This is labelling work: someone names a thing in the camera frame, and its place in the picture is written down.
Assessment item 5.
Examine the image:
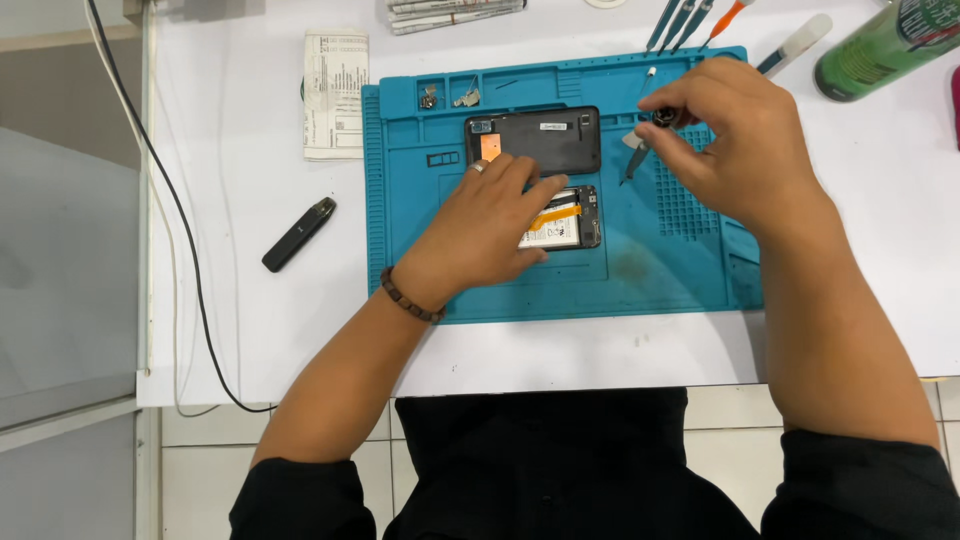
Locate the person's left hand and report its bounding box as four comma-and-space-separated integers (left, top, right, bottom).
391, 153, 570, 307

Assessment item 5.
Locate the person's right hand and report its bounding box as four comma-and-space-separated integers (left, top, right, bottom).
635, 56, 835, 243

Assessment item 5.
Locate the smartphone with battery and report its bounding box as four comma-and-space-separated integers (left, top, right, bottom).
517, 185, 603, 252

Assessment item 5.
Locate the black precision screwdriver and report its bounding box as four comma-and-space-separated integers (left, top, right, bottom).
618, 107, 681, 188

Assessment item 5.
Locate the black phone back cover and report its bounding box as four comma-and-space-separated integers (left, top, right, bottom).
464, 105, 603, 178

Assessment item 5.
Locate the white capped glue pen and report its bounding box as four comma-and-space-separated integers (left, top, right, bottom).
756, 12, 834, 77

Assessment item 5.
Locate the blue silicone repair mat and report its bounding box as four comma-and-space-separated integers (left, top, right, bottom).
362, 46, 765, 326

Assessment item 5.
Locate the green spray bottle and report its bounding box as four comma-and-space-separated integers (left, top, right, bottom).
813, 0, 960, 104

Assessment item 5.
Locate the black vape pen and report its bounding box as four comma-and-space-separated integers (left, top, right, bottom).
261, 196, 338, 274

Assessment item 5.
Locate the folded printed paper leaflet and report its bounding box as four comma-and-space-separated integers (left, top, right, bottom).
303, 29, 371, 162

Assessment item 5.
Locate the stack of folded papers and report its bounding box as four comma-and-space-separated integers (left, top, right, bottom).
385, 0, 528, 37

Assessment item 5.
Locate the person's black shirt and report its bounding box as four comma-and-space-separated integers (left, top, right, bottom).
228, 386, 960, 540

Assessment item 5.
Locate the grey glass cabinet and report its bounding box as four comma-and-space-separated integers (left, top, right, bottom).
0, 0, 163, 540

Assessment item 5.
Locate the brown beaded bracelet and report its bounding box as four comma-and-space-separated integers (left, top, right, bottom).
379, 265, 448, 326

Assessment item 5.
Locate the orange handled screwdriver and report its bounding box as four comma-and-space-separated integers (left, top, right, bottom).
699, 0, 756, 52

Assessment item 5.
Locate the black cable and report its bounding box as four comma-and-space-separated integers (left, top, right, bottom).
84, 0, 277, 415

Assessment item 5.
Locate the white cable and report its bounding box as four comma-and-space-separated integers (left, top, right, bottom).
81, 0, 223, 420

